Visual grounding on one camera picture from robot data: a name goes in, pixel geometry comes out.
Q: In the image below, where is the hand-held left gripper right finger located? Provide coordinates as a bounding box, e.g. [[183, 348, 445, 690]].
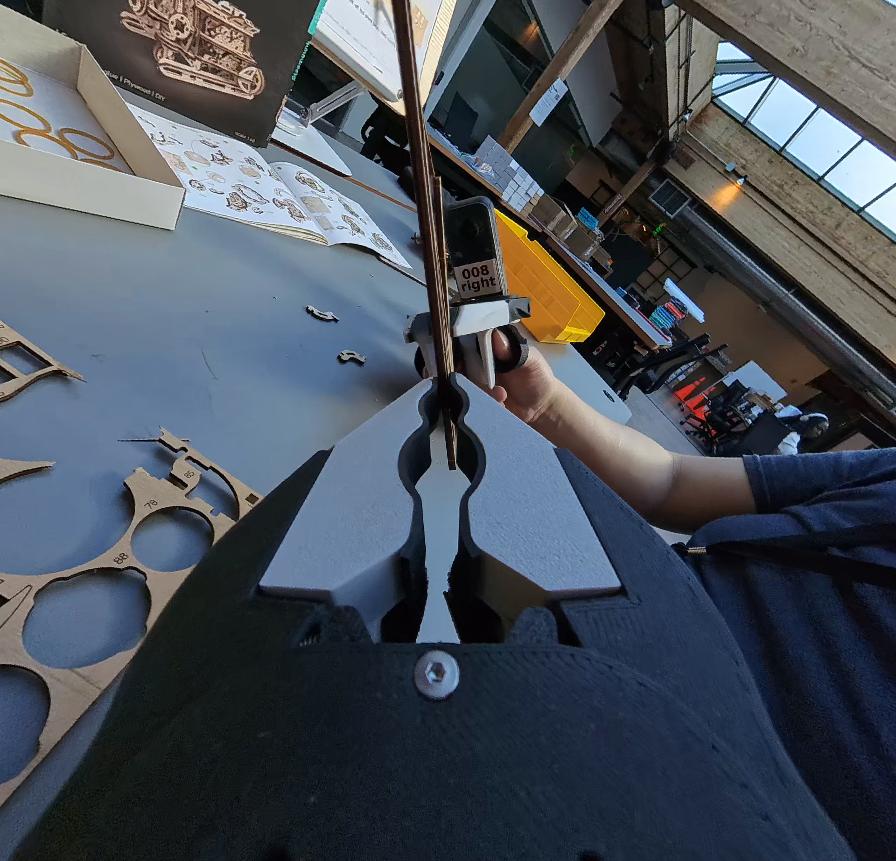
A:
[[451, 375, 623, 644]]

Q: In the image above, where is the black model kit box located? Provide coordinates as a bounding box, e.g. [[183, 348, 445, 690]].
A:
[[41, 0, 328, 150]]

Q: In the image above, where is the person's navy shirt torso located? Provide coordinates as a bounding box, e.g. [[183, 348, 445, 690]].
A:
[[672, 447, 896, 861]]

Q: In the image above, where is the black office chair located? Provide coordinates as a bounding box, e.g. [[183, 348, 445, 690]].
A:
[[682, 378, 774, 452]]

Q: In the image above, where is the person's right hand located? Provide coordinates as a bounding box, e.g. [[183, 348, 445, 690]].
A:
[[490, 329, 564, 424]]

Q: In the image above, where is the stack of white boxes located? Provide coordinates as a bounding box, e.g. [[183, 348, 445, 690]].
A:
[[475, 135, 546, 210]]

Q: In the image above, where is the open instruction booklet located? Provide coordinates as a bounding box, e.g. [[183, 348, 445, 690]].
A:
[[125, 100, 414, 271]]

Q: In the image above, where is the white screen stand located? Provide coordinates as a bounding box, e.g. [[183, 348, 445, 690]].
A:
[[272, 77, 368, 178]]

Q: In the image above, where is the white display screen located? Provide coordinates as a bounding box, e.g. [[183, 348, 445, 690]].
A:
[[304, 0, 466, 117]]

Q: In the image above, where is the empty wooden cut-out frame sheet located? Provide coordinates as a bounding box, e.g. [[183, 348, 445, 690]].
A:
[[0, 319, 263, 806]]

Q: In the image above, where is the stack of cardboard boxes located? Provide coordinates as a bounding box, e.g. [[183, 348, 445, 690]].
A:
[[528, 193, 613, 264]]

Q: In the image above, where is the grey wall pipe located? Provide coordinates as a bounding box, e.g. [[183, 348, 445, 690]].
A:
[[672, 203, 896, 414]]

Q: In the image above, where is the person's right forearm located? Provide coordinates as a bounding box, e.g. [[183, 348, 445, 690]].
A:
[[528, 385, 758, 535]]

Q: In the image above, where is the white paper sign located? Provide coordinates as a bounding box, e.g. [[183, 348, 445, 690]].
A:
[[528, 79, 569, 127]]

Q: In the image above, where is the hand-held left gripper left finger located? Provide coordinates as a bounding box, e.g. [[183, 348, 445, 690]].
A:
[[259, 378, 431, 644]]

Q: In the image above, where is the tan rubber band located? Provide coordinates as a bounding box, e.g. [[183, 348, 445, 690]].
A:
[[0, 55, 36, 108], [17, 128, 118, 164]]

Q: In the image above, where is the wooden model part sheet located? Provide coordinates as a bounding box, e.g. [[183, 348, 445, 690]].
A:
[[387, 0, 461, 472]]

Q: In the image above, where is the yellow plastic bin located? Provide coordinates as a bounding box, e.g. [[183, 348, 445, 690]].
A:
[[494, 209, 607, 346]]

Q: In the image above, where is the white cardboard box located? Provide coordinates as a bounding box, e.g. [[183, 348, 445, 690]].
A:
[[0, 4, 186, 232]]

